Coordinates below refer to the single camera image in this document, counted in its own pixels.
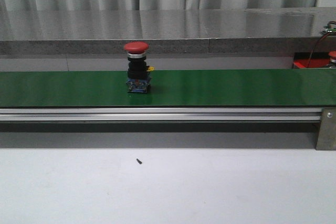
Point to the red mushroom push button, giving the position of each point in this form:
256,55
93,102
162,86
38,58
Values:
332,60
139,79

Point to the red plate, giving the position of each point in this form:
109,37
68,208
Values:
317,60

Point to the grey stone shelf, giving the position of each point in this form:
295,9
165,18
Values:
207,31

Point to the green conveyor belt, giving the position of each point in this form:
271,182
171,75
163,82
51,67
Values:
249,87

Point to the small green circuit board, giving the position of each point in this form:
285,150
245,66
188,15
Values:
329,29

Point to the aluminium conveyor rail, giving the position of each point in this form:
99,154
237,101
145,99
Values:
162,114

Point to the grey metal bracket plate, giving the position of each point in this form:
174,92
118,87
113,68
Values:
326,136

